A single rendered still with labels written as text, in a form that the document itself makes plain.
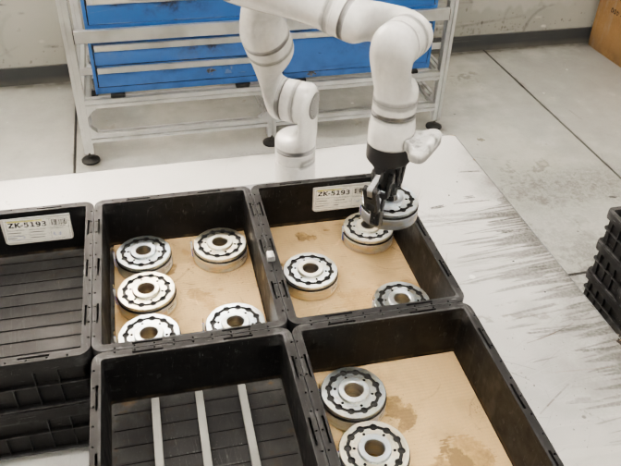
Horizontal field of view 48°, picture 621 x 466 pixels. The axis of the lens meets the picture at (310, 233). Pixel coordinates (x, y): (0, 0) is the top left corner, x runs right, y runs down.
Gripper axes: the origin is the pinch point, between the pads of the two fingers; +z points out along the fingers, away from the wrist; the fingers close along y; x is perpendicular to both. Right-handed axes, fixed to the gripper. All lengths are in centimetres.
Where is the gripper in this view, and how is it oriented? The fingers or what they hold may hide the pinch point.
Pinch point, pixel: (382, 211)
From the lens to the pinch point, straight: 124.0
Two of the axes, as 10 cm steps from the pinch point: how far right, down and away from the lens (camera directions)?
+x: 8.7, 3.3, -3.7
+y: -4.9, 5.2, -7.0
